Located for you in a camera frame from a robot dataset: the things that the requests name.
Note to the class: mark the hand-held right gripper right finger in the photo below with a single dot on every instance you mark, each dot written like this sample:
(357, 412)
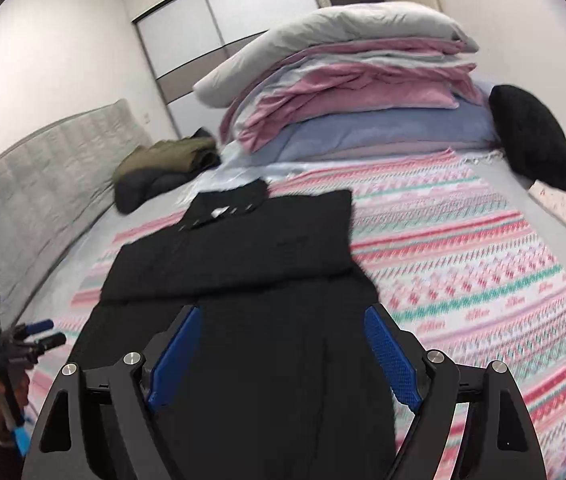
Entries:
(393, 360)

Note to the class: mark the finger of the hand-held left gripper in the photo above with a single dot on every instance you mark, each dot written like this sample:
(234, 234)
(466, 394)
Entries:
(40, 326)
(53, 341)

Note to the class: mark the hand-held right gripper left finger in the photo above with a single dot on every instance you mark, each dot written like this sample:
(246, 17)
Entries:
(173, 360)

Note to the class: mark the black short-sleeve shirt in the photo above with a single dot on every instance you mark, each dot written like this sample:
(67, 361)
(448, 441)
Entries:
(263, 270)

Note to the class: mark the striped patterned blanket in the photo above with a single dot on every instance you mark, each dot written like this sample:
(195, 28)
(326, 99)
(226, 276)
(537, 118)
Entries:
(463, 270)

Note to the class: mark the grey quilted headboard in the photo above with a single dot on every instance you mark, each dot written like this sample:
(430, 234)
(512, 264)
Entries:
(23, 185)

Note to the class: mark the olive and navy jackets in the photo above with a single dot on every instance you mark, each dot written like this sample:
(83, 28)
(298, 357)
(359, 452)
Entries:
(138, 187)

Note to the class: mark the olive green jacket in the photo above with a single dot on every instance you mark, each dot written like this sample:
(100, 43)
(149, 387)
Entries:
(163, 157)

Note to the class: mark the mauve folded blanket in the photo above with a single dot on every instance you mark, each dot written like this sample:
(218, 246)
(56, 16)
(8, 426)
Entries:
(373, 152)

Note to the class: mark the blue folded blanket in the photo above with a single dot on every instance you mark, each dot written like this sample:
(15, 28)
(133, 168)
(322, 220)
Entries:
(388, 127)

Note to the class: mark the stack of folded bedding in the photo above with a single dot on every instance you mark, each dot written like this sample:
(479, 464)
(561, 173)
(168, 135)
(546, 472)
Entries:
(338, 90)

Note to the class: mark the white sliding door wardrobe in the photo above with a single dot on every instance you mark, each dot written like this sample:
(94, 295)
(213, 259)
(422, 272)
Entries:
(188, 35)

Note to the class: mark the grey folded duvet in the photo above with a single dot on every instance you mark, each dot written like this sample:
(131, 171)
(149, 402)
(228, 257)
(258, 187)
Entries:
(338, 25)

